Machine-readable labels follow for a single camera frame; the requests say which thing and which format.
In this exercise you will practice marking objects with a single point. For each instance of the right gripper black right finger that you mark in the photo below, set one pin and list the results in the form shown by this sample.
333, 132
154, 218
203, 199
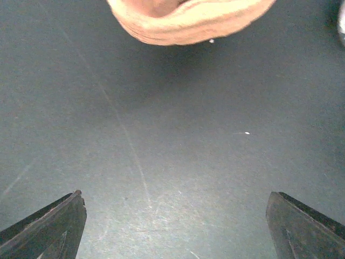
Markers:
299, 231

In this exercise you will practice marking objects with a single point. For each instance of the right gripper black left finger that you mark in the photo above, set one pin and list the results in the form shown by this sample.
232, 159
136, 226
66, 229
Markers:
54, 231

